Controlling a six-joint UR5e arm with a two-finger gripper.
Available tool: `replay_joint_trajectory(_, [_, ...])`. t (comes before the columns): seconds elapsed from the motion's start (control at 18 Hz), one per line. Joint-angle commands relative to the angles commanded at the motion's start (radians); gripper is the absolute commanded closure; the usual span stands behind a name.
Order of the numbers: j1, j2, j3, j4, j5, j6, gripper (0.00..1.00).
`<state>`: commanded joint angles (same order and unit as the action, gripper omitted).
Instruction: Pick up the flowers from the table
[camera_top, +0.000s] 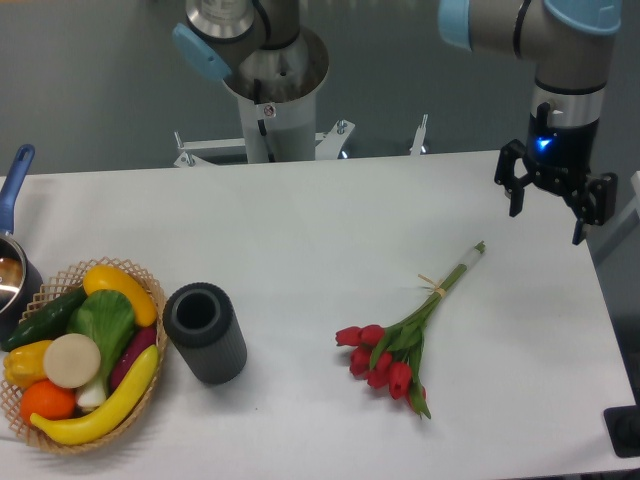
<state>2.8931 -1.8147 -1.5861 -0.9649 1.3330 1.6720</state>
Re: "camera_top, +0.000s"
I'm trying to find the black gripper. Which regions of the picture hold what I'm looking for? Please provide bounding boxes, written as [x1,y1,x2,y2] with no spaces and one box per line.
[494,117,618,245]

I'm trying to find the yellow squash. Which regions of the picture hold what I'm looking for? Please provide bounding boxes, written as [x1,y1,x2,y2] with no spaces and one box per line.
[82,265,157,327]

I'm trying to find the orange fruit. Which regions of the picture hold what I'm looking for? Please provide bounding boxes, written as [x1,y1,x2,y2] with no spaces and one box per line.
[20,380,76,426]

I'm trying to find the yellow bell pepper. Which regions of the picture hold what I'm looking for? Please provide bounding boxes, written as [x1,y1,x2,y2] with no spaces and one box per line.
[3,340,53,389]

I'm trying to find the white metal frame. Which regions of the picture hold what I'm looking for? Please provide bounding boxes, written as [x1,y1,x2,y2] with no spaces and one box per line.
[173,113,429,168]

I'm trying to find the blue-handled saucepan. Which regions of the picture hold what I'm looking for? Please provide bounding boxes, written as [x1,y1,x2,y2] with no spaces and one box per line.
[1,144,42,341]

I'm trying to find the woven wicker basket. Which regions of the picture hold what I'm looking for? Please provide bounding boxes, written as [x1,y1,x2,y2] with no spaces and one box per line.
[1,257,168,455]

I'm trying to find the dark green cucumber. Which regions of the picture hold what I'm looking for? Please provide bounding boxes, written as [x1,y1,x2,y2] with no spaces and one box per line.
[1,288,87,352]

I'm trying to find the green bok choy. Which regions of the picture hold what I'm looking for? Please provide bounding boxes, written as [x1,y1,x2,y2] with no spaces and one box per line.
[66,290,135,412]

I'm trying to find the black device at edge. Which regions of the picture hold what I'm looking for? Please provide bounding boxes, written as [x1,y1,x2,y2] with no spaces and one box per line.
[603,405,640,458]

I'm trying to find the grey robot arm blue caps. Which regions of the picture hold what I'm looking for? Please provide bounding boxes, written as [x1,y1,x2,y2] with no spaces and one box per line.
[438,1,622,245]

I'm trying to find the dark grey ribbed vase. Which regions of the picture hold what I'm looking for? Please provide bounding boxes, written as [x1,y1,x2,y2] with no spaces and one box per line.
[163,282,247,385]

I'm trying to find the beige round disc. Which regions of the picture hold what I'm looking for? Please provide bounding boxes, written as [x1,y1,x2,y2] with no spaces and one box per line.
[43,333,101,389]

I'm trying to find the purple sweet potato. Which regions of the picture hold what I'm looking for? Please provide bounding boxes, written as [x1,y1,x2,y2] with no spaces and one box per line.
[109,326,156,392]

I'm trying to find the yellow banana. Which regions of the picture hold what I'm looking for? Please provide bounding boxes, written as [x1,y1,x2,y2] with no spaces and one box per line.
[30,345,160,446]

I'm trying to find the robot base pedestal arm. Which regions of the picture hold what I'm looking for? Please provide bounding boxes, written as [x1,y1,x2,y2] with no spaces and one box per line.
[172,1,329,163]

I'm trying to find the red tulip bouquet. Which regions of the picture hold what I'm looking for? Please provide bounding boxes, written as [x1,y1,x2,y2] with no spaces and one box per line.
[335,241,486,418]

